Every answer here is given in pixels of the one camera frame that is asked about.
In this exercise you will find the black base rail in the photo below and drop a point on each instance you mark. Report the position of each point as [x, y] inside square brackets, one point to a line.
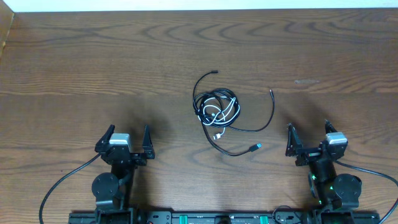
[162, 217]

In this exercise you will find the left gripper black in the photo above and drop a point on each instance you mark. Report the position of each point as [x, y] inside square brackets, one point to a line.
[148, 151]

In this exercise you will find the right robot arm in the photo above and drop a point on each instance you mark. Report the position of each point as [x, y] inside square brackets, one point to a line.
[337, 194]

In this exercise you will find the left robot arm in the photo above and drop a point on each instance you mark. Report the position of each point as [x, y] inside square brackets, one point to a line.
[112, 189]

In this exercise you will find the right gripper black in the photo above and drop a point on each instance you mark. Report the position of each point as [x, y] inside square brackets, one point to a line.
[308, 154]

